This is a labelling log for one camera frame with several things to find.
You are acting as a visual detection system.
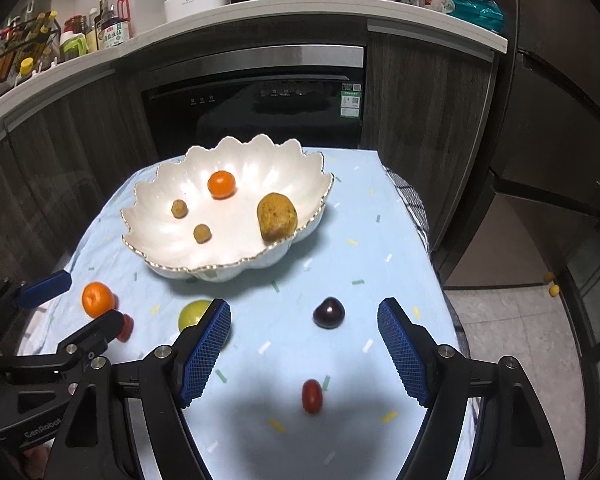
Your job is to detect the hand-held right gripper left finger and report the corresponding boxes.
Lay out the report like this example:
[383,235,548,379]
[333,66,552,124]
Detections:
[45,299,232,480]

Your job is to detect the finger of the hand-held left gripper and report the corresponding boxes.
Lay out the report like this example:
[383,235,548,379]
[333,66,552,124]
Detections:
[0,309,126,377]
[0,270,73,331]

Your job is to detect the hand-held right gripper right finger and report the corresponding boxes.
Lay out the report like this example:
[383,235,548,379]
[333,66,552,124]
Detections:
[377,297,568,480]

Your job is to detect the red cherry tomato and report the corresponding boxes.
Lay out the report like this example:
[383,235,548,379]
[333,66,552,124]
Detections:
[115,314,135,343]
[301,379,323,414]

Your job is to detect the orange tangerine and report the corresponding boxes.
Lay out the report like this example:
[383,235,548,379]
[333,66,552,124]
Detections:
[208,170,237,199]
[81,282,117,319]

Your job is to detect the small green apple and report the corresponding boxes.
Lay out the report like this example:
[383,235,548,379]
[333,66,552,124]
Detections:
[178,300,232,351]

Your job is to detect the dark purple plum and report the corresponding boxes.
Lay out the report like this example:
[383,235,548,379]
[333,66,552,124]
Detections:
[313,297,346,331]

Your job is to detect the white scalloped bowl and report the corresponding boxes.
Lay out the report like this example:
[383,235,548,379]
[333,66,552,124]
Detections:
[121,134,335,281]

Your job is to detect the yellow mango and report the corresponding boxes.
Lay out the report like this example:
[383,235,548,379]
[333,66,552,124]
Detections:
[257,192,299,242]

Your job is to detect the light blue speckled tablecloth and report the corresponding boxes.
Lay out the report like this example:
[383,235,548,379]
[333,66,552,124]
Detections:
[22,147,468,480]

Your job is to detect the dark wood kitchen cabinet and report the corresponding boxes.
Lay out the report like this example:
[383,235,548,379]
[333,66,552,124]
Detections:
[0,35,498,281]

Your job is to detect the group of condiment bottles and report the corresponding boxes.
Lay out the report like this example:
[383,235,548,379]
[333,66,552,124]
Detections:
[0,7,103,86]

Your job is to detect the black built-in dishwasher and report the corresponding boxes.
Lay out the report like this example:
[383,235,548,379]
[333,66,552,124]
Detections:
[140,45,367,158]

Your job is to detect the large soy sauce jug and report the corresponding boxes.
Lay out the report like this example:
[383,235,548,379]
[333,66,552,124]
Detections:
[100,0,132,50]

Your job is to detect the dark refrigerator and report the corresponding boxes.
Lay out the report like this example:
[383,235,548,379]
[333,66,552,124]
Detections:
[495,0,600,286]

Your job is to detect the white round appliance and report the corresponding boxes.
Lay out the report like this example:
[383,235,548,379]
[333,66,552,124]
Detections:
[163,0,231,23]

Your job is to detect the teal plastic bag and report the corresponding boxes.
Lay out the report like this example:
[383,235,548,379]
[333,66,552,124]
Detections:
[447,0,505,33]

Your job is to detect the white kitchen countertop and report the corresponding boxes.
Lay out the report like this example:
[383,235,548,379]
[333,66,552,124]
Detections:
[0,0,509,133]

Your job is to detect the black wire rack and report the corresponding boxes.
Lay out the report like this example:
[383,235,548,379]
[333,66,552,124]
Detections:
[0,15,63,111]

